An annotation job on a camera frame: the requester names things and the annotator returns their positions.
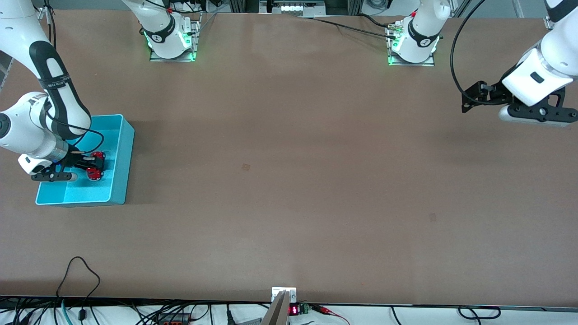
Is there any device with white lights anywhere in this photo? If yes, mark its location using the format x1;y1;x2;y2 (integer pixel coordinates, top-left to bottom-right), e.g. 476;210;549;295
260;0;326;17

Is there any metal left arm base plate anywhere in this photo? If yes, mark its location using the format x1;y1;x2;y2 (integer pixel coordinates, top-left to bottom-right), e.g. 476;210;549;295
387;22;435;67

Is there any red beetle toy car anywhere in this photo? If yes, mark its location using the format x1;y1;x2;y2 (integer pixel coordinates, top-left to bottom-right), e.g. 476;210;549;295
86;152;107;181

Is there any short black table cable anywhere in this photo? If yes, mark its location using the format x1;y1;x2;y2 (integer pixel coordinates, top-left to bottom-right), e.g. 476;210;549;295
359;14;398;30

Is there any white mounting plate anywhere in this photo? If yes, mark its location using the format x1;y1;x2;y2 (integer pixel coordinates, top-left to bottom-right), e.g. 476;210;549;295
271;287;297;303

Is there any blue plastic storage box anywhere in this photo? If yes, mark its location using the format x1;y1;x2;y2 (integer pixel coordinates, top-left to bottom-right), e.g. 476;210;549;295
35;114;135;207

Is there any black orange power strip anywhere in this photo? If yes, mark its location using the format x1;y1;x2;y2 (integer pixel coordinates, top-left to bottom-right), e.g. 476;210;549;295
156;313;192;324

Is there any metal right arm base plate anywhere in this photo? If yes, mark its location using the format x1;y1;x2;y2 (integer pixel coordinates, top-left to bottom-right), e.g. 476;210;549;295
149;13;200;62

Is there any black coiled cable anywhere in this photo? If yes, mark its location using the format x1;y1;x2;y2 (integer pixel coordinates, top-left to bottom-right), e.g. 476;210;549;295
458;306;502;320

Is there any thin black looped cable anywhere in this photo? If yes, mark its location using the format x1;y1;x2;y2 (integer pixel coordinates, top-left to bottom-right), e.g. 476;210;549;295
56;256;101;322

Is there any grey metal camera bracket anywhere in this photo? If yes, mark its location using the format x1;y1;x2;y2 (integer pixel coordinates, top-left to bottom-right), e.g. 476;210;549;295
261;290;290;325

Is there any red clip lead wire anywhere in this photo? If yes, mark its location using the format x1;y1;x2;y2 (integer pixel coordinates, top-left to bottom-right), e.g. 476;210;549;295
311;305;350;325

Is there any long black table cable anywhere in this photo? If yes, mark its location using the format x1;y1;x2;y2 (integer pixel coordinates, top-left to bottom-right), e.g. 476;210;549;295
294;15;399;40

